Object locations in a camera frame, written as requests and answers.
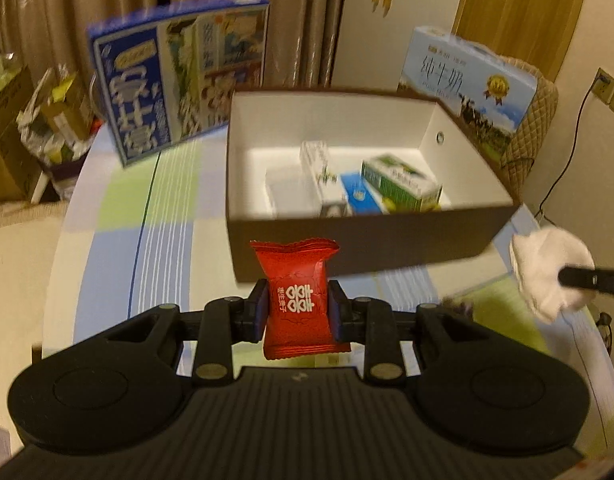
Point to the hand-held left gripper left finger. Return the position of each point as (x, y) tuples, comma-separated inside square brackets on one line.
[(259, 310)]

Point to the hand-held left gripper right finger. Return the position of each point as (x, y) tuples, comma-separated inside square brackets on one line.
[(335, 312)]

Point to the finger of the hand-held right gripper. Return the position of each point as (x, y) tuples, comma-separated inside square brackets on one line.
[(602, 281)]

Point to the red candy packet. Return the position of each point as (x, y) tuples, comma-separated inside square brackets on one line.
[(297, 300)]

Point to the white sock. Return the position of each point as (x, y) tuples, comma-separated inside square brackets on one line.
[(542, 265)]

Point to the brown cardboard box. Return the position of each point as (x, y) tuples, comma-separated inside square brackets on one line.
[(362, 245)]

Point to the small white plastic box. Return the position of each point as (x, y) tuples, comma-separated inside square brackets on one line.
[(292, 192)]

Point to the blue hand cream tube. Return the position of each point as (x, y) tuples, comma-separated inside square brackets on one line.
[(359, 192)]

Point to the white box with plant print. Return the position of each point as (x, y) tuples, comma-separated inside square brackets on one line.
[(324, 175)]

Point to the green and white box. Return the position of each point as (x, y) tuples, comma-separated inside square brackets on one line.
[(402, 182)]

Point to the dark fuzzy scrunchie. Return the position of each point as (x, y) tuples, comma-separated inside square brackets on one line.
[(458, 303)]

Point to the quilted beige chair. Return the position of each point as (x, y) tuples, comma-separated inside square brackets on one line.
[(532, 130)]

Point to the milk carton with cow print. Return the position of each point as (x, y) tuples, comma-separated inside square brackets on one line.
[(467, 80)]

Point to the blue printed carton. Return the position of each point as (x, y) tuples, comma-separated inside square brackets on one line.
[(177, 75)]

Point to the golden curtain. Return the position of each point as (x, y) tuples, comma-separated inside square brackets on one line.
[(517, 5)]

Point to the brown cardboard carton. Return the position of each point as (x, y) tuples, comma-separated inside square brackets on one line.
[(4, 145)]

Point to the beige curtain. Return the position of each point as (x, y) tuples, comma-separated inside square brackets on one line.
[(162, 5)]

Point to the wall socket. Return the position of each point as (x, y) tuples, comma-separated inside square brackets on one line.
[(609, 94)]

